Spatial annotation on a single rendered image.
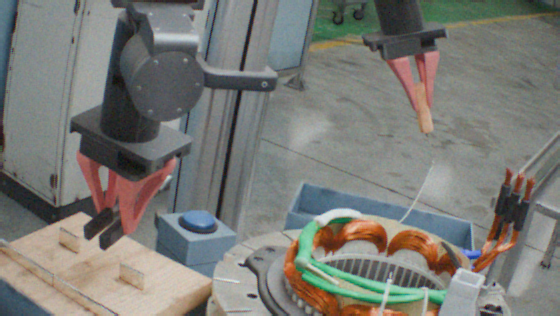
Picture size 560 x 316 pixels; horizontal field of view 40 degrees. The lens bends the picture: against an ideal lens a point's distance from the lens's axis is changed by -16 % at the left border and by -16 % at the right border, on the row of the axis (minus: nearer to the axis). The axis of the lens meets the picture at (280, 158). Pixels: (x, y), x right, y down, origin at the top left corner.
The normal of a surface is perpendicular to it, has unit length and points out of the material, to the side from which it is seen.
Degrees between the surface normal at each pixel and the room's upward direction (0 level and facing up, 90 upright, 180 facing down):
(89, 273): 0
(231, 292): 0
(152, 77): 95
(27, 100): 90
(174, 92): 95
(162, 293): 0
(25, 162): 86
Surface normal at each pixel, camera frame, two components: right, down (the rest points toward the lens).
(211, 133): 0.35, 0.39
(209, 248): 0.60, 0.39
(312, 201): -0.18, 0.32
